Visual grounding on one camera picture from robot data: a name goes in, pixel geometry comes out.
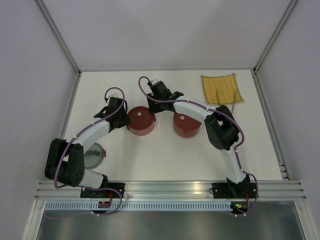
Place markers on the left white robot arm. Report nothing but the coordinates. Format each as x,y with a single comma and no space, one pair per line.
65,163

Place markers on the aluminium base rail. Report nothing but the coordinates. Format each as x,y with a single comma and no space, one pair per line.
268,190

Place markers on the left aluminium frame post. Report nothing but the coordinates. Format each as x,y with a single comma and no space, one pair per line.
57,35

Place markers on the right aluminium frame post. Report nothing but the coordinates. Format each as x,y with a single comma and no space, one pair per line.
276,33

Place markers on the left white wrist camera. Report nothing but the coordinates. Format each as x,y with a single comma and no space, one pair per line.
114,95

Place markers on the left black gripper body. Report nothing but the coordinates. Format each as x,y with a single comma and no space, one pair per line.
124,119

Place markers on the aluminium frame post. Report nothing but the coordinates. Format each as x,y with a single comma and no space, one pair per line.
276,33
57,35

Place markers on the yellow bamboo mat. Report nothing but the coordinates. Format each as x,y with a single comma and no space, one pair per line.
226,85

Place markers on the red lid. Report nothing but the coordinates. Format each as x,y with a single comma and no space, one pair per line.
185,118
140,112

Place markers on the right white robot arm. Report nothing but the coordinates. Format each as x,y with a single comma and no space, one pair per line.
221,128

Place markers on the metal tongs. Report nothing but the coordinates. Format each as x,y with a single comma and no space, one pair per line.
227,98

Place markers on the white slotted cable duct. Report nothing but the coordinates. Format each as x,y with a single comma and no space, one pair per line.
141,205

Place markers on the grey transparent lid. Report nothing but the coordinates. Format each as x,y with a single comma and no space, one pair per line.
94,156

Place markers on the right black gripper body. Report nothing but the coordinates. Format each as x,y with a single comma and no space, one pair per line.
154,106

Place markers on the red steel bowl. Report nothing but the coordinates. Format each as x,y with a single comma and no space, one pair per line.
141,127
186,134

